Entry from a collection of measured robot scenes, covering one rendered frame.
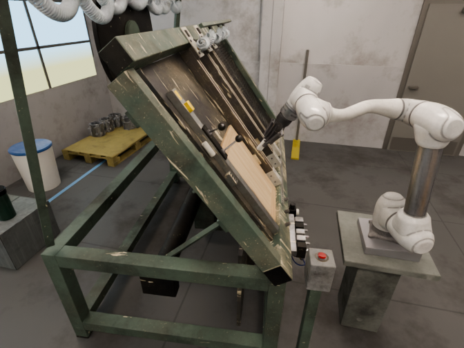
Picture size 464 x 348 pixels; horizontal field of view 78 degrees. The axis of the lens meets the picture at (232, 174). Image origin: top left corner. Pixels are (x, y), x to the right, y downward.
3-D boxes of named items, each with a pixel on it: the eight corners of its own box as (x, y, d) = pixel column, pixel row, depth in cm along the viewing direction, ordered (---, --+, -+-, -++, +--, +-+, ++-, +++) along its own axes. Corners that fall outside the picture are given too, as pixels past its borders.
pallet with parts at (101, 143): (112, 130, 552) (108, 110, 534) (159, 134, 533) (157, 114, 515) (61, 160, 438) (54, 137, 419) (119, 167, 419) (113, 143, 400)
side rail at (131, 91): (262, 271, 145) (281, 264, 140) (105, 86, 108) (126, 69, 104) (262, 262, 150) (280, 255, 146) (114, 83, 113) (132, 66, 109)
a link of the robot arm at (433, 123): (410, 231, 165) (437, 258, 146) (382, 235, 165) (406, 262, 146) (442, 98, 130) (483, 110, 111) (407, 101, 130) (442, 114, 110)
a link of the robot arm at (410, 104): (395, 92, 140) (413, 99, 128) (429, 97, 143) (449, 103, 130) (385, 119, 146) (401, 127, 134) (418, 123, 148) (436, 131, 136)
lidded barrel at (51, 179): (47, 173, 403) (34, 136, 375) (72, 179, 387) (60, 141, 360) (15, 189, 366) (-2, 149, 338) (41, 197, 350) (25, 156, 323)
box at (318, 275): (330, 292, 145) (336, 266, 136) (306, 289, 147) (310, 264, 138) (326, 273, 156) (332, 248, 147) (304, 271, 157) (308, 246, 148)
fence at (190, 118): (273, 234, 164) (279, 231, 162) (165, 94, 132) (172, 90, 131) (273, 228, 168) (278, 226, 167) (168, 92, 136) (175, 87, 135)
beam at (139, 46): (116, 77, 105) (134, 61, 102) (96, 53, 102) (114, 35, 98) (219, 36, 296) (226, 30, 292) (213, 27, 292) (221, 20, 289)
